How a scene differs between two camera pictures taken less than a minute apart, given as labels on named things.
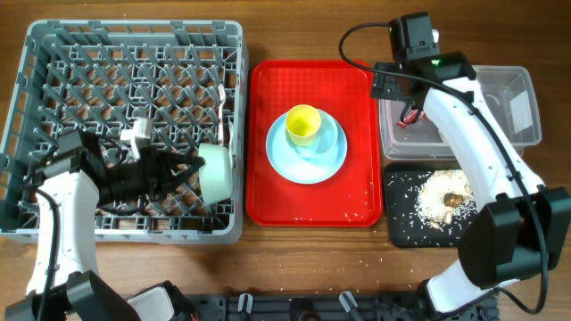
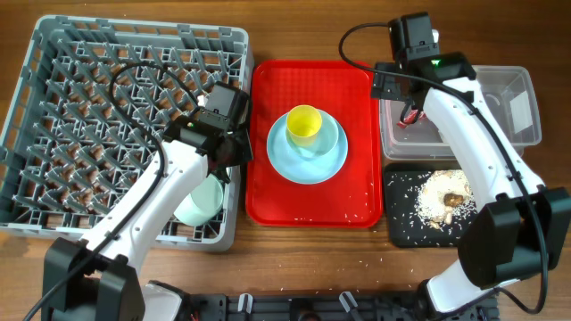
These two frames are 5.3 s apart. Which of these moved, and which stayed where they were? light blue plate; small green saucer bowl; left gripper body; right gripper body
Moved: left gripper body
Stayed: light blue plate; right gripper body; small green saucer bowl
